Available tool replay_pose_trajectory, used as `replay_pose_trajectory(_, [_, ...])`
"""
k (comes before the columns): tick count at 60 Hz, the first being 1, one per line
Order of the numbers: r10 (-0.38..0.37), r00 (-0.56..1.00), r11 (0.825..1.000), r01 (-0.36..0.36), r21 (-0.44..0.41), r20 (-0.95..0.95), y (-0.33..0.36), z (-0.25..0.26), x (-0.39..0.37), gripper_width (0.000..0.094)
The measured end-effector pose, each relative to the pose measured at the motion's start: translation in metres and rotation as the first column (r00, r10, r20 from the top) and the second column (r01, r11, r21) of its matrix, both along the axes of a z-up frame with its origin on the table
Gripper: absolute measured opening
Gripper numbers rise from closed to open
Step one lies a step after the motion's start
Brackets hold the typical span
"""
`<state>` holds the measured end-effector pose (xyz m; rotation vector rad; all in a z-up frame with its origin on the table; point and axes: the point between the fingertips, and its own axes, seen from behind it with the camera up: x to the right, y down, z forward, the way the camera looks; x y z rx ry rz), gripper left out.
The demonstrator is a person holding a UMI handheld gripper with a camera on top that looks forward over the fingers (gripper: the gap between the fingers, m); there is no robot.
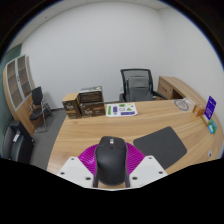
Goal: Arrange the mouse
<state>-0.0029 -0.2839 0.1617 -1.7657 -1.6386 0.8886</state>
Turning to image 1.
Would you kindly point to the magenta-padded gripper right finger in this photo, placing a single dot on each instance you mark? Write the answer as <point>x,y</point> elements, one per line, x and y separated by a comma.
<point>146,170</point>

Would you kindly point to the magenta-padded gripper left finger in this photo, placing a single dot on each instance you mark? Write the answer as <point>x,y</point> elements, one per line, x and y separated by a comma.
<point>76,170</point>

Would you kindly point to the black computer mouse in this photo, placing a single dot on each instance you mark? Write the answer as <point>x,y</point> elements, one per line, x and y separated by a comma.
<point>110,163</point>

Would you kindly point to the dark grey mouse pad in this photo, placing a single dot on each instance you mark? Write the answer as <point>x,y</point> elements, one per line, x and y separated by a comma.
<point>163,145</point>

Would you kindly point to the wide brown cardboard box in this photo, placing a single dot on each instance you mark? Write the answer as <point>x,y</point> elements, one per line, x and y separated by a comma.
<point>92,110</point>

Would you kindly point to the tall brown cardboard box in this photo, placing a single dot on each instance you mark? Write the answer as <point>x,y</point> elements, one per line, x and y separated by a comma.
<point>71,106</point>

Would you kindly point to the black leather office chair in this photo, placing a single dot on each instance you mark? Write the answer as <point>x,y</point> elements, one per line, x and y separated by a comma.
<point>16,145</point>

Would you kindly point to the printed paper sheet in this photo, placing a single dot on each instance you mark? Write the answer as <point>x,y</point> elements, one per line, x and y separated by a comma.
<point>121,110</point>

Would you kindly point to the round grey disc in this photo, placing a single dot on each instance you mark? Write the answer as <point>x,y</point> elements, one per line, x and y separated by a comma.
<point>181,104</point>

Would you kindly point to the black display box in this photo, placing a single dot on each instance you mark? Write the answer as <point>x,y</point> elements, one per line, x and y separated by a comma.
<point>90,95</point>

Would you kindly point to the small green packet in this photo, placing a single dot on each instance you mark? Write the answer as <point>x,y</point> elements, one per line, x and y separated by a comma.
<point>212,126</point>

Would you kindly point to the small orange box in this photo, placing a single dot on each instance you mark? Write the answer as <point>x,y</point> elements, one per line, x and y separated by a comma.
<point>199,110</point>

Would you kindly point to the black metal-legged chair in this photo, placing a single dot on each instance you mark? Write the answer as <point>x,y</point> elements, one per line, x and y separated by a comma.
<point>36,96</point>

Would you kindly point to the black mesh office chair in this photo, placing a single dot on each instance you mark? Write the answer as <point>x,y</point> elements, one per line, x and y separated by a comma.
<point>138,86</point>

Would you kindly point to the wooden side desk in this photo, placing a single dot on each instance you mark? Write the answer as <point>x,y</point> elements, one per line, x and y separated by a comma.
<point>170,86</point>

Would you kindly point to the purple sign card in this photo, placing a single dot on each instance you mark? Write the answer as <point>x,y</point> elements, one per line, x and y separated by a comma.
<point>210,107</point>

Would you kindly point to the wooden shelf cabinet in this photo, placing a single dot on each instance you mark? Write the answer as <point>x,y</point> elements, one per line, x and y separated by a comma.
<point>18,90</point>

